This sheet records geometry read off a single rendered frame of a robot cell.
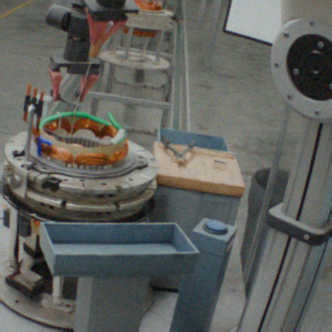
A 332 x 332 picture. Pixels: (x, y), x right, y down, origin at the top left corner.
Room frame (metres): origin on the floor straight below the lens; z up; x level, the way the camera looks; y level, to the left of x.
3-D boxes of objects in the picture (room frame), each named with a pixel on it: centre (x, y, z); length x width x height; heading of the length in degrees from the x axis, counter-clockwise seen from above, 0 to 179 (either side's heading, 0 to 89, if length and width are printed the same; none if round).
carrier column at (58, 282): (1.13, 0.17, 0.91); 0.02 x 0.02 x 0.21
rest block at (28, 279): (1.17, 0.24, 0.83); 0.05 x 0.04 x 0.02; 63
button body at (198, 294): (1.16, -0.11, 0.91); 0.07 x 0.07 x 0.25; 72
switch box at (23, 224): (1.47, 0.33, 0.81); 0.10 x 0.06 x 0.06; 59
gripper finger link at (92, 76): (1.38, 0.22, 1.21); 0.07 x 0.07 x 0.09; 25
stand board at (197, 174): (1.41, -0.07, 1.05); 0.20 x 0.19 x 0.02; 5
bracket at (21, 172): (1.12, 0.26, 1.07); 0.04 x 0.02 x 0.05; 57
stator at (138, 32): (3.54, 0.27, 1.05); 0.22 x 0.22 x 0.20
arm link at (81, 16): (1.37, 0.23, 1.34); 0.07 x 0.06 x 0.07; 54
